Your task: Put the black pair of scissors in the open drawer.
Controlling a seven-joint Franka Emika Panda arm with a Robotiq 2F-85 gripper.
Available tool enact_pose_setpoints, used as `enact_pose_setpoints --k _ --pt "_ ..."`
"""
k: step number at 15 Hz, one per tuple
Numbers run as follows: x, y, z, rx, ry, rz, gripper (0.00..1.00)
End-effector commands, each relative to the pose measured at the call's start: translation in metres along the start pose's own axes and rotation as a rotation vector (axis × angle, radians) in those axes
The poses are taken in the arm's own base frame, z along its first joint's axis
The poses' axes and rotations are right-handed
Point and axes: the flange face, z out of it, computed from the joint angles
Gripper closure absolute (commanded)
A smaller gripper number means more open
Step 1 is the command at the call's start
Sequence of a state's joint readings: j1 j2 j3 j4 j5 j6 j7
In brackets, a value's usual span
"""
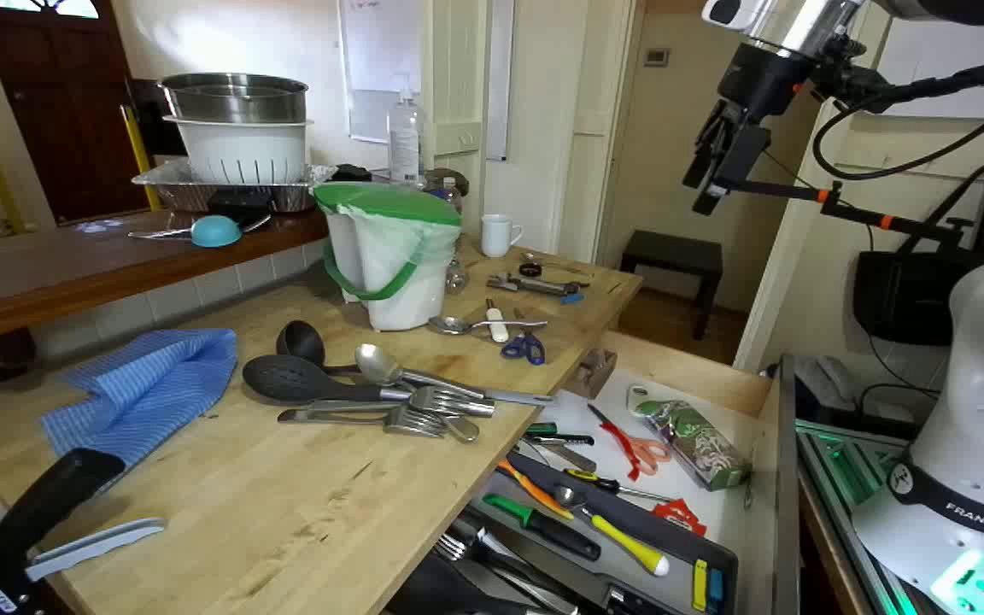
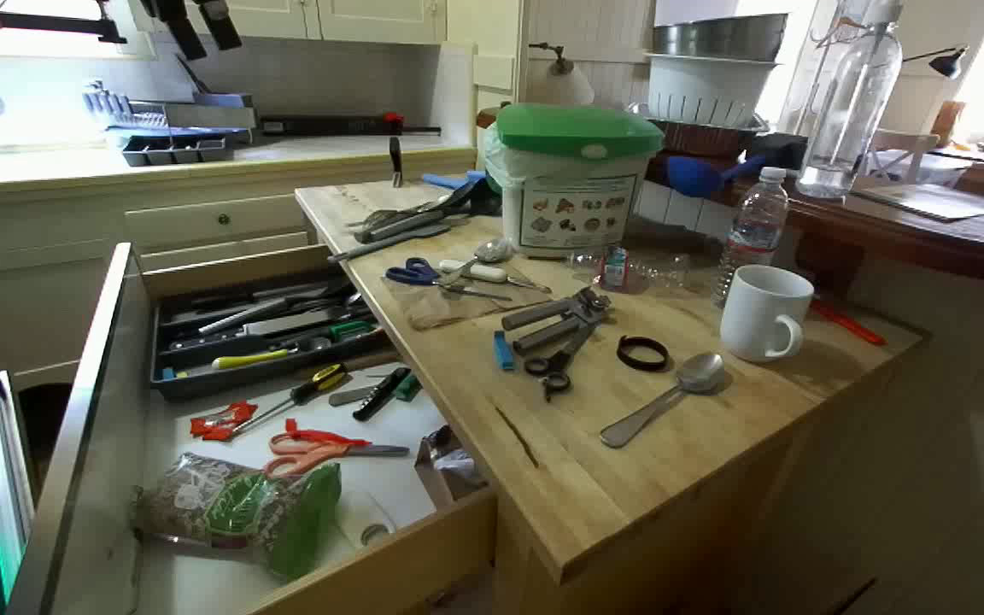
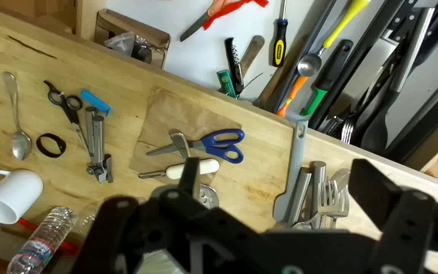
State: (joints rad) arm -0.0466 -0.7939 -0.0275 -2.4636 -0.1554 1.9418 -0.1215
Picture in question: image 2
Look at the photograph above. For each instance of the open wooden drawer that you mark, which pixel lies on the open wooden drawer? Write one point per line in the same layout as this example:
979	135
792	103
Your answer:
95	457

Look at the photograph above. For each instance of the blue rectangular block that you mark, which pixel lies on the blue rectangular block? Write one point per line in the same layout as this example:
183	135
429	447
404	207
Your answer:
503	354

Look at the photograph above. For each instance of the clear plastic bag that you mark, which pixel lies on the clear plastic bag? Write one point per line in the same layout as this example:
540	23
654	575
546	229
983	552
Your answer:
445	308

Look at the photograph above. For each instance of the metal measuring spoon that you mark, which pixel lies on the metal measuring spoon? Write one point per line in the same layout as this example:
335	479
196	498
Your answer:
494	250

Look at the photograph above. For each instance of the metal tongs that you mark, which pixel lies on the metal tongs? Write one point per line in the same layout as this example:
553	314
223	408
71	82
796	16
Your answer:
403	224

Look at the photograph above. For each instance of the black green pliers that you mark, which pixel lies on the black green pliers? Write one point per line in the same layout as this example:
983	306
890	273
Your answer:
384	392

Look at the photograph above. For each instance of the white bin with green lid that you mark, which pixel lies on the white bin with green lid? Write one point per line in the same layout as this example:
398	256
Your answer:
567	173

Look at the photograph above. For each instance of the metal cookie cutter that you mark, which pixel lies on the metal cookie cutter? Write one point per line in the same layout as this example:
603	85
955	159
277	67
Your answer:
453	466

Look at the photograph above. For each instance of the yellow black screwdriver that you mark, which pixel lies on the yellow black screwdriver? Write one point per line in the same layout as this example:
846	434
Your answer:
324	380

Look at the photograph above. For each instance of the silver metal spoon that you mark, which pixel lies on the silver metal spoon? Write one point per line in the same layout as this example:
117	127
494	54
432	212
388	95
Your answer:
701	373

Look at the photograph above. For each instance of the white shade table lamp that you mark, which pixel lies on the white shade table lamp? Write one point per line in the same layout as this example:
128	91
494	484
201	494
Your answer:
561	82

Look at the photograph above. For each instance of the blue bowl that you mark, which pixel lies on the blue bowl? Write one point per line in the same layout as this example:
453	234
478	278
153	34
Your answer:
698	176

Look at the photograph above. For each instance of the white ceramic mug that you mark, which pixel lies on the white ceramic mug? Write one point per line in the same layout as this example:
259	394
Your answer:
759	308

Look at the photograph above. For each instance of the clear plastic water bottle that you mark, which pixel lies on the clear plastic water bottle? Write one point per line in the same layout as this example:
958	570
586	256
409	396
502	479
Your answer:
759	224

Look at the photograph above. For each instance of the orange red small tool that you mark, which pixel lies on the orange red small tool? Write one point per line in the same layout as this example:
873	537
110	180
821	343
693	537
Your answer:
222	426

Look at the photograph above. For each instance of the white colander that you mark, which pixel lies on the white colander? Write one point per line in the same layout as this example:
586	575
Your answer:
710	91

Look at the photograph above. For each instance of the plastic bag with green contents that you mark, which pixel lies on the plastic bag with green contents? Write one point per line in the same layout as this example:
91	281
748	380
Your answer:
241	507

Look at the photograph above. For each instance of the black cutlery tray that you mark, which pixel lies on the black cutlery tray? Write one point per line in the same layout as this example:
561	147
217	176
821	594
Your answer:
167	380

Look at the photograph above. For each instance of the black tray on counter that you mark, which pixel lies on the black tray on counter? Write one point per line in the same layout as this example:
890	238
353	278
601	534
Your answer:
178	146

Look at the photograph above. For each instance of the metal mixing bowl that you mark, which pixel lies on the metal mixing bowl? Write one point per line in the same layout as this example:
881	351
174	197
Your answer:
718	34

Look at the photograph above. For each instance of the orange pen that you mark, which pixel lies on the orange pen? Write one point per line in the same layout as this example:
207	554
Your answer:
854	327

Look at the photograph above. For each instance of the tall clear glass bottle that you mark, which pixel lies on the tall clear glass bottle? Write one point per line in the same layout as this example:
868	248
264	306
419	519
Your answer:
854	103

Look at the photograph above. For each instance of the black desk lamp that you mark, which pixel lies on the black desk lamp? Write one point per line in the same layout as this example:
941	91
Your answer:
944	60

